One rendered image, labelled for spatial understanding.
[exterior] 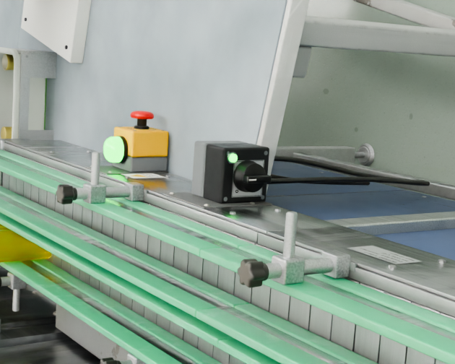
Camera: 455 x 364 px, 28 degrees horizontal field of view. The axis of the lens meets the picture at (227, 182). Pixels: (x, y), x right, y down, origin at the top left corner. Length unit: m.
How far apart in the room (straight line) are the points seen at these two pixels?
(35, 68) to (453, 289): 1.24
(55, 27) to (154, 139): 0.47
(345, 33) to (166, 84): 0.33
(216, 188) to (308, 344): 0.34
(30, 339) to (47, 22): 0.68
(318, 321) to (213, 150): 0.34
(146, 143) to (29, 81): 0.50
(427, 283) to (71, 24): 1.10
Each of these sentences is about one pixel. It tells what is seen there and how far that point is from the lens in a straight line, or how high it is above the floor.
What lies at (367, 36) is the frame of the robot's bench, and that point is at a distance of 1.44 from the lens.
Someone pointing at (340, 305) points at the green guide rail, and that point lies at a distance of 0.88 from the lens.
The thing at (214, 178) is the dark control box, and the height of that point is 0.83.
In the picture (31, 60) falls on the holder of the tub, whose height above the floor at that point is 0.81.
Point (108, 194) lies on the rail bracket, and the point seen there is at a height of 0.94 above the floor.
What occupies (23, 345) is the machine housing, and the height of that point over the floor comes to 0.95.
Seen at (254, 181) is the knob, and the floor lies 0.80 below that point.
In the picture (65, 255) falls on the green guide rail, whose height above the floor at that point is 0.96.
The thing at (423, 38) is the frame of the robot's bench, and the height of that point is 0.43.
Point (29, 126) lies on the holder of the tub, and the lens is 1.96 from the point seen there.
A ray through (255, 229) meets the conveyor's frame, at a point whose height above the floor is 0.88.
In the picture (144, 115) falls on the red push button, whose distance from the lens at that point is 1.52.
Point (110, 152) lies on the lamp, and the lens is 1.51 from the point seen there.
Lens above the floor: 1.53
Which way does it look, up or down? 34 degrees down
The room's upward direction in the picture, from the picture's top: 92 degrees counter-clockwise
